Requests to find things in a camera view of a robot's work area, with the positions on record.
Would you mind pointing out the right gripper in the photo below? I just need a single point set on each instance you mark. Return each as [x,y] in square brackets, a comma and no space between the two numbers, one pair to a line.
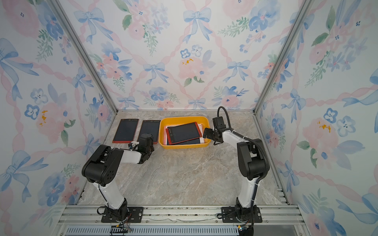
[207,132]

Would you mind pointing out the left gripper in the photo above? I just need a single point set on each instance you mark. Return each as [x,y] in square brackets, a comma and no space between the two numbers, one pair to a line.
[153,147]

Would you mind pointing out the red writing tablet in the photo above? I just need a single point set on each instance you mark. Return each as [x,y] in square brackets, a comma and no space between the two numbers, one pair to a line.
[183,133]
[150,127]
[126,131]

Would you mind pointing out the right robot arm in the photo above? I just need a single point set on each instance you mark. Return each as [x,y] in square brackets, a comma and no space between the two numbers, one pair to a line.
[253,166]

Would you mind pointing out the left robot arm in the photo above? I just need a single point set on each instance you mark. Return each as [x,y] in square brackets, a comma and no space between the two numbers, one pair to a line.
[101,170]

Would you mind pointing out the yellow plastic storage box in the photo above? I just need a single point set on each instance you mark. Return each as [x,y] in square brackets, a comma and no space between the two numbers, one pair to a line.
[202,121]

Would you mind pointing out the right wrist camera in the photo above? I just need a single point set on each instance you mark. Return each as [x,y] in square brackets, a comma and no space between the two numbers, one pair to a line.
[219,123]

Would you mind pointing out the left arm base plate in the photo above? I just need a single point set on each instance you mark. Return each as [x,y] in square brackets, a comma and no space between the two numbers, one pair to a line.
[129,214]

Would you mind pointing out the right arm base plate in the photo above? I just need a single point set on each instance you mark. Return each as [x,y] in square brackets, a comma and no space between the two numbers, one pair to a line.
[240,215]

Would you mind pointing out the aluminium front rail frame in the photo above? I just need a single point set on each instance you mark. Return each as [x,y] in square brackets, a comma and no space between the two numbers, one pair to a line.
[277,220]

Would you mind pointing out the left aluminium corner post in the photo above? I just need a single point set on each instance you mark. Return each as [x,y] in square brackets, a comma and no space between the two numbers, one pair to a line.
[80,49]

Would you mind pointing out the aluminium corner post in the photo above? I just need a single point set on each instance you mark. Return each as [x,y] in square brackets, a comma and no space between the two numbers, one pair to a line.
[299,20]
[80,49]

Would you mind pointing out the right aluminium corner post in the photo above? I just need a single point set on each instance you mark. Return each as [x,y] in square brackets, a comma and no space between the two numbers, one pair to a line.
[299,20]

